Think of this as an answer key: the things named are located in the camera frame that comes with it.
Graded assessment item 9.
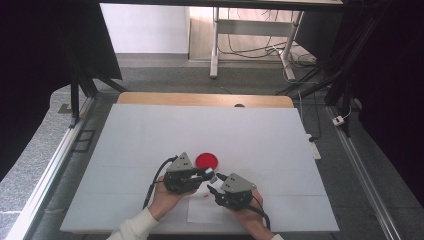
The round red ink pad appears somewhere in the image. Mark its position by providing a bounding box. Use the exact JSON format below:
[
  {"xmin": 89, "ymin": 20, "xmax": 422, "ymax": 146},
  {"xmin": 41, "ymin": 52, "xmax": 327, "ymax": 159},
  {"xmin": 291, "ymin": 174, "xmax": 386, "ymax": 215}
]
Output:
[{"xmin": 194, "ymin": 152, "xmax": 220, "ymax": 171}]

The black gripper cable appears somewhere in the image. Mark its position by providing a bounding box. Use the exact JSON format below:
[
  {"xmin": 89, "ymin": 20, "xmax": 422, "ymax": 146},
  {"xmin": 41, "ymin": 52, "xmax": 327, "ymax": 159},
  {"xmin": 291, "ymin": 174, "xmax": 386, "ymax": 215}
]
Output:
[
  {"xmin": 245, "ymin": 195, "xmax": 272, "ymax": 232},
  {"xmin": 142, "ymin": 155, "xmax": 180, "ymax": 211}
]

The person's right hand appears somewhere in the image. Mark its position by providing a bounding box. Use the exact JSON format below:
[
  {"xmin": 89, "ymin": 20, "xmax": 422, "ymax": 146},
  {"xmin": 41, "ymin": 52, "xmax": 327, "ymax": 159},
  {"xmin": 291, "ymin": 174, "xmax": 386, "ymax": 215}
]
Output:
[{"xmin": 229, "ymin": 188, "xmax": 265, "ymax": 235}]

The white desk frame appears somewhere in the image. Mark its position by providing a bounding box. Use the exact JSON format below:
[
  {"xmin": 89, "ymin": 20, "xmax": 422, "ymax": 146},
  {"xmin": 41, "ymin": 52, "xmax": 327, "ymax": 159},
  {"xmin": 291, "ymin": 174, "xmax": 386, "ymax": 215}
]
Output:
[{"xmin": 209, "ymin": 6, "xmax": 305, "ymax": 82}]

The black power cable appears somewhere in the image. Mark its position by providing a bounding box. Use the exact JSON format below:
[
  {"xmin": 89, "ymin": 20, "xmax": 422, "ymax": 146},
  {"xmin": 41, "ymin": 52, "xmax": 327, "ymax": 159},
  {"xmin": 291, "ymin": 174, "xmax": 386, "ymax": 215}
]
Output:
[{"xmin": 297, "ymin": 89, "xmax": 323, "ymax": 143}]

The black metal stand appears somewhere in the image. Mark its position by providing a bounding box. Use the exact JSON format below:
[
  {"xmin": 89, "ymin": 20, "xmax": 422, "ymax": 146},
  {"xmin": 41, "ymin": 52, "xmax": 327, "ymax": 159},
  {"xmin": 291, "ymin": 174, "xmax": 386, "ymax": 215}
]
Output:
[
  {"xmin": 64, "ymin": 49, "xmax": 128, "ymax": 130},
  {"xmin": 275, "ymin": 0, "xmax": 388, "ymax": 138}
]

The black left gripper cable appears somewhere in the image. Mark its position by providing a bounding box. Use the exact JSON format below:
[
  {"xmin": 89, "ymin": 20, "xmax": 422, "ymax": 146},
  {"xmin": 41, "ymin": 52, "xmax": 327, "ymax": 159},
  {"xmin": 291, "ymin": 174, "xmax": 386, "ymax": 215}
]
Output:
[{"xmin": 142, "ymin": 155, "xmax": 180, "ymax": 211}]

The large white board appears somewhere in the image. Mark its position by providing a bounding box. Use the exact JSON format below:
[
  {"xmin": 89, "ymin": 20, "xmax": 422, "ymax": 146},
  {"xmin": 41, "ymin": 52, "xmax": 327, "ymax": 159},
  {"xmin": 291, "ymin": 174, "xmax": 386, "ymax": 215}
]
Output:
[{"xmin": 59, "ymin": 103, "xmax": 340, "ymax": 234}]

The black curtain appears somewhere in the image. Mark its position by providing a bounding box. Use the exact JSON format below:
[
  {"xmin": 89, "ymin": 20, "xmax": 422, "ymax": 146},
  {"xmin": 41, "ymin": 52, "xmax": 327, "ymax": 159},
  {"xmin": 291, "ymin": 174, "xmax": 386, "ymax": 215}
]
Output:
[
  {"xmin": 328, "ymin": 0, "xmax": 424, "ymax": 208},
  {"xmin": 0, "ymin": 0, "xmax": 124, "ymax": 181}
]

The person's left hand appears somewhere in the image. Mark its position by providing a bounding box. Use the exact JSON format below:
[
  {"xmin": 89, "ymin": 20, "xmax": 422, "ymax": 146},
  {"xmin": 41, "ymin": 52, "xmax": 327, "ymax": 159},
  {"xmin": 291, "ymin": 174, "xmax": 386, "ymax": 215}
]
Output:
[{"xmin": 147, "ymin": 184, "xmax": 198, "ymax": 222}]

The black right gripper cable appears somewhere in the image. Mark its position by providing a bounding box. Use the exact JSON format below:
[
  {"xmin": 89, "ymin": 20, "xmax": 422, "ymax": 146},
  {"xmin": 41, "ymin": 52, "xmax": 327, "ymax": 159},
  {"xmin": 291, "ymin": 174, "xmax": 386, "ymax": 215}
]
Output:
[{"xmin": 245, "ymin": 195, "xmax": 272, "ymax": 232}]

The aluminium rail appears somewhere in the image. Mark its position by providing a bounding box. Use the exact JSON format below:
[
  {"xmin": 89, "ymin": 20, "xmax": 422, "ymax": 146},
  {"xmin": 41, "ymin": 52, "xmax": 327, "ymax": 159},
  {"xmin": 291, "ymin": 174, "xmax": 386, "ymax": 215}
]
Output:
[
  {"xmin": 325, "ymin": 105, "xmax": 403, "ymax": 240},
  {"xmin": 4, "ymin": 95, "xmax": 98, "ymax": 240}
]

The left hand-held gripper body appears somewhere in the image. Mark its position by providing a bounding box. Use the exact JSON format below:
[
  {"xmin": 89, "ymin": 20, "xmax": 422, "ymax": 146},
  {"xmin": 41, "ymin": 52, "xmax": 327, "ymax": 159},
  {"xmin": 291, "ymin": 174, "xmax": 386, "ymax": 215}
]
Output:
[{"xmin": 162, "ymin": 152, "xmax": 202, "ymax": 196}]

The tangle of floor cables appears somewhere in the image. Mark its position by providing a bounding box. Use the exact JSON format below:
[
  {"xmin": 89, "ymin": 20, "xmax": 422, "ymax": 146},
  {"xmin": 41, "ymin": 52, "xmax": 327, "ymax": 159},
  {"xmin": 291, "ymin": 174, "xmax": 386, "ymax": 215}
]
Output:
[{"xmin": 218, "ymin": 8, "xmax": 318, "ymax": 69}]

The white paper sheet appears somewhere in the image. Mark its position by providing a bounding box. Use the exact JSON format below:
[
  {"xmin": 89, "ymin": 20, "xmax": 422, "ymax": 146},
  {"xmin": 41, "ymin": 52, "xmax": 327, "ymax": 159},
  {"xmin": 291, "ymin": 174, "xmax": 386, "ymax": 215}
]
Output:
[{"xmin": 186, "ymin": 181, "xmax": 232, "ymax": 225}]

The wooden table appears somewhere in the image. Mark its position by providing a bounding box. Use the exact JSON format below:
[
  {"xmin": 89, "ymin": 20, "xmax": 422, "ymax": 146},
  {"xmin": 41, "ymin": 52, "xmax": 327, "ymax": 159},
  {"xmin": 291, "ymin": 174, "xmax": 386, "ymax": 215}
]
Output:
[{"xmin": 116, "ymin": 91, "xmax": 295, "ymax": 109}]

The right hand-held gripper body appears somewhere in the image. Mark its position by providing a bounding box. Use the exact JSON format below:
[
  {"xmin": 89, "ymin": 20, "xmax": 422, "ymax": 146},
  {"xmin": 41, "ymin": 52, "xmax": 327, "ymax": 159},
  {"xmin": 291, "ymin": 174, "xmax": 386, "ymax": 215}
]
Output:
[{"xmin": 214, "ymin": 172, "xmax": 258, "ymax": 212}]

